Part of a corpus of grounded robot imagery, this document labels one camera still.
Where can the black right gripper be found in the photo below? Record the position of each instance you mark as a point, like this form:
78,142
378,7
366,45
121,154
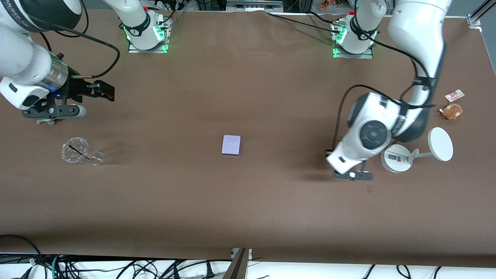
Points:
78,88

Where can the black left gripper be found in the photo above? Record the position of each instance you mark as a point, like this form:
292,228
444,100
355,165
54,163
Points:
328,150

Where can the lilac phone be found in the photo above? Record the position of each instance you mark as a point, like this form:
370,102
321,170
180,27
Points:
231,145

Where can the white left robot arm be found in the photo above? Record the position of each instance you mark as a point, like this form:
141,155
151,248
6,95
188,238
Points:
414,35

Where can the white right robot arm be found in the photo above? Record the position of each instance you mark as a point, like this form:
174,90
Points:
23,62

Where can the black straw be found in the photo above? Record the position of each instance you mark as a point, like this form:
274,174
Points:
75,150

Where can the clear plastic cup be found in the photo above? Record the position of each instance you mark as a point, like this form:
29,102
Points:
73,149

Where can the white round desk lamp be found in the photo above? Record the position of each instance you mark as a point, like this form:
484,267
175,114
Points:
440,144

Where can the printed card tag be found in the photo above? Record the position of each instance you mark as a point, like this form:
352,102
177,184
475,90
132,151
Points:
454,95

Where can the orange background object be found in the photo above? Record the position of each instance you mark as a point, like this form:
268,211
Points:
325,4

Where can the brown table leg beam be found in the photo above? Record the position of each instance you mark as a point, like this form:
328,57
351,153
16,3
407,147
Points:
237,267

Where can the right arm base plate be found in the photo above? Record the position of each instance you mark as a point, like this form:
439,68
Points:
149,50

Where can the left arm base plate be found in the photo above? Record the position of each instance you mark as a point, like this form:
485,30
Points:
352,55

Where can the white table bracket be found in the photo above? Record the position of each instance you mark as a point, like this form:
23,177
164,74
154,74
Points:
233,252

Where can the silver background rail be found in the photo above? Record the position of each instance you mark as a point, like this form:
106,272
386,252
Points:
254,4

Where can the aluminium frame profile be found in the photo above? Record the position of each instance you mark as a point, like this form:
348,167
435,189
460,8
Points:
474,18

